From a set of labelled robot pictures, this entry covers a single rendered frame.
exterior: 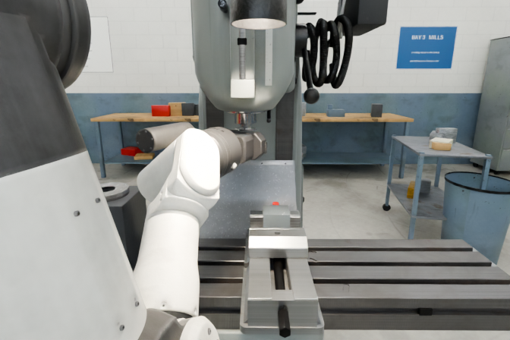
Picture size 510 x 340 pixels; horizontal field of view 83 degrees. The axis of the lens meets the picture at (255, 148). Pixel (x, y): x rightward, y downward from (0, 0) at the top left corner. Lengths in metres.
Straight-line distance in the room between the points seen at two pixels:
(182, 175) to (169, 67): 4.70
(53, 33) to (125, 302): 0.16
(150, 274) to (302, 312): 0.32
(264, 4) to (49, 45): 0.24
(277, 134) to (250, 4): 0.68
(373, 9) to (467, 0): 5.06
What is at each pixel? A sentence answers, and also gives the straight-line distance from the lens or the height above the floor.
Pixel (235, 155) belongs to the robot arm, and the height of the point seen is 1.24.
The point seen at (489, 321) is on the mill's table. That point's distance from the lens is 0.85.
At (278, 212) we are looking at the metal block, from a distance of 0.67.
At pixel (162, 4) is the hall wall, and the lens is 5.18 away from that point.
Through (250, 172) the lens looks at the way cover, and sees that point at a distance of 1.02.
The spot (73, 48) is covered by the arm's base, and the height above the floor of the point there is 1.39.
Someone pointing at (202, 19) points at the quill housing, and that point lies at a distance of 0.56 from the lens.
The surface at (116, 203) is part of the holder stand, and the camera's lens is 0.67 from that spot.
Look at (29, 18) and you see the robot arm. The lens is 0.20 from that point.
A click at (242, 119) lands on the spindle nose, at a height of 1.29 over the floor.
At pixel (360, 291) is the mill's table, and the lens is 0.71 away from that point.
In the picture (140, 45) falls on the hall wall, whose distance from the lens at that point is 5.20.
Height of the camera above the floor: 1.36
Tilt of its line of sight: 13 degrees down
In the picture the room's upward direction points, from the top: straight up
